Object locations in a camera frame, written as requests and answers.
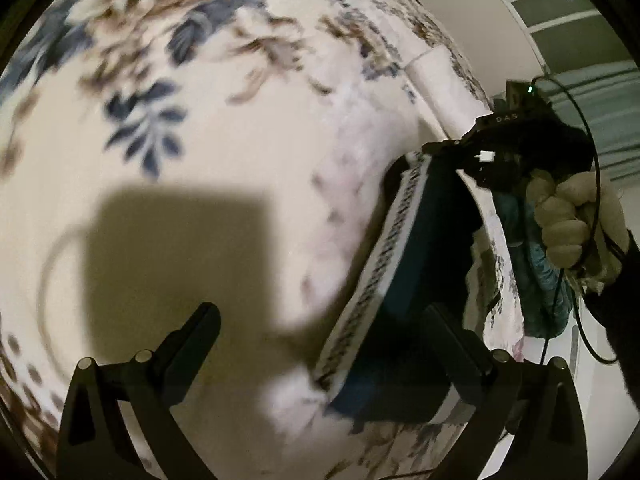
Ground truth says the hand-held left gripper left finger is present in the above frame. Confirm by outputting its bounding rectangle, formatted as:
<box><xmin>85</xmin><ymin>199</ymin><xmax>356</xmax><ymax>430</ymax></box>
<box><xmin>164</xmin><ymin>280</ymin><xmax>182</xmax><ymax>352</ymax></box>
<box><xmin>56</xmin><ymin>301</ymin><xmax>223</xmax><ymax>480</ymax></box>

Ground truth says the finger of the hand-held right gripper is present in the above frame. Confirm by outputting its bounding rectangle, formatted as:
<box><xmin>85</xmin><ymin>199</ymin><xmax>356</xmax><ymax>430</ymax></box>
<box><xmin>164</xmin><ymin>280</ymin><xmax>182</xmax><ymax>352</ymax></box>
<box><xmin>421</xmin><ymin>136</ymin><xmax>473</xmax><ymax>158</ymax></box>

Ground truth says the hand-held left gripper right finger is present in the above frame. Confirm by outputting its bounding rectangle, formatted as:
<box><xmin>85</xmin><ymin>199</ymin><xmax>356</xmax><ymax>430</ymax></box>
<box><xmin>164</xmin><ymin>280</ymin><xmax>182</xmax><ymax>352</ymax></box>
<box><xmin>422</xmin><ymin>302</ymin><xmax>588</xmax><ymax>480</ymax></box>

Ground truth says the striped knit sweater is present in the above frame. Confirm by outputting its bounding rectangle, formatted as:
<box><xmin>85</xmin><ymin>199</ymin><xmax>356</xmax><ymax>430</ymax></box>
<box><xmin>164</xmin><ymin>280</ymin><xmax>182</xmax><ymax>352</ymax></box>
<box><xmin>312</xmin><ymin>150</ymin><xmax>496</xmax><ymax>423</ymax></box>

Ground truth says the person's right hand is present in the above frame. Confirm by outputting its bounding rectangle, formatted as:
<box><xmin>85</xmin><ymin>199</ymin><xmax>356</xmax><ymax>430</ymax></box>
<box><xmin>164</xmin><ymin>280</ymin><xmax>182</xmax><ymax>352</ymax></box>
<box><xmin>525</xmin><ymin>169</ymin><xmax>631</xmax><ymax>285</ymax></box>

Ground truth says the dark green folded quilt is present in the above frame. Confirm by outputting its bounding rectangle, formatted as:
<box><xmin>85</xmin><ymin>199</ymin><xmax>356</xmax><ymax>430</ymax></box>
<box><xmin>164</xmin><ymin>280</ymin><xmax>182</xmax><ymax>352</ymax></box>
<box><xmin>495</xmin><ymin>190</ymin><xmax>572</xmax><ymax>339</ymax></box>

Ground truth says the barred window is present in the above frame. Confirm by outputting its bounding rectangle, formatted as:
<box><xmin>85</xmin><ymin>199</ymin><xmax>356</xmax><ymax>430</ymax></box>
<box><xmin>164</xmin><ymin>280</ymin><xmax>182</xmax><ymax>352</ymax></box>
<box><xmin>475</xmin><ymin>0</ymin><xmax>640</xmax><ymax>196</ymax></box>

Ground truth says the floral bed blanket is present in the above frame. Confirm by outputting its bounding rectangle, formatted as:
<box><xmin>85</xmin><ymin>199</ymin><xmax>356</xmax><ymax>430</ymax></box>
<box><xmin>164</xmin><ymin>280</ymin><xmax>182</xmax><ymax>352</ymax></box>
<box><xmin>0</xmin><ymin>0</ymin><xmax>526</xmax><ymax>480</ymax></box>

